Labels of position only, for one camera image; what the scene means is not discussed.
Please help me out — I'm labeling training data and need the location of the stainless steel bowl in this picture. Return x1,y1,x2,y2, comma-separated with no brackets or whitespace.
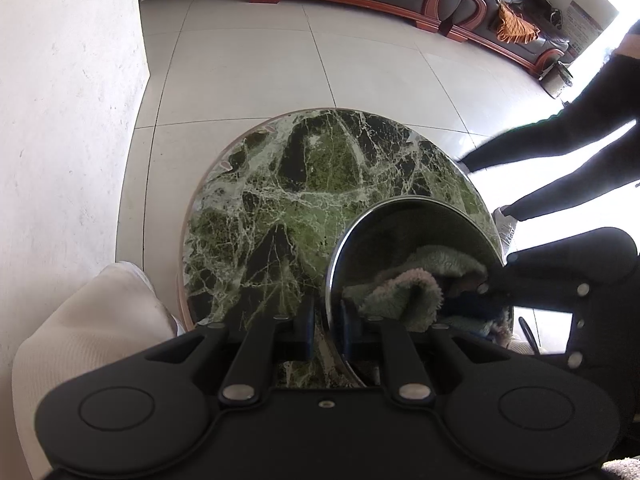
322,197,516,391

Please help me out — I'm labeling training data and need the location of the person's leg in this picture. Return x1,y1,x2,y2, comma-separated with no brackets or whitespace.
11,260,181,480
510,122,640,223
459,52,640,175

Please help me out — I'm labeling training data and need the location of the orange fringed throw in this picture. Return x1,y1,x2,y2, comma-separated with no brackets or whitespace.
495,2,542,47

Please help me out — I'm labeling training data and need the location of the person's left leg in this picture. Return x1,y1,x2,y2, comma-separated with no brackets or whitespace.
11,260,181,480

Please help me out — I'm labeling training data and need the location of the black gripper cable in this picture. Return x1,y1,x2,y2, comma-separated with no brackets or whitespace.
517,316,539,352

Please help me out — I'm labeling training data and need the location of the pink and green cleaning cloth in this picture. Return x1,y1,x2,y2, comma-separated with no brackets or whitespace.
342,245,513,348

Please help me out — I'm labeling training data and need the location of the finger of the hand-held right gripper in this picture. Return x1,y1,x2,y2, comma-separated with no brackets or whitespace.
475,270,592,309

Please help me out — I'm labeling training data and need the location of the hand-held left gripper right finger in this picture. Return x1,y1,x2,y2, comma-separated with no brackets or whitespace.
341,300,511,406

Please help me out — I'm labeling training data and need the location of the green marble top stool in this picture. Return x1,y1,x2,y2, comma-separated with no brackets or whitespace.
177,106,503,391

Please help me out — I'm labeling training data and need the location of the wall poster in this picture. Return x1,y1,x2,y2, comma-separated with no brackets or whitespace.
565,0,608,53

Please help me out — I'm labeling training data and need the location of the small grey bin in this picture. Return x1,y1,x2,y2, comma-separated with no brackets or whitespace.
540,62,573,101

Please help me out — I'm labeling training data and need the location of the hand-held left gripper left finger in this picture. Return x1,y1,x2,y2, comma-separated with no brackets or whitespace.
145,297,317,406

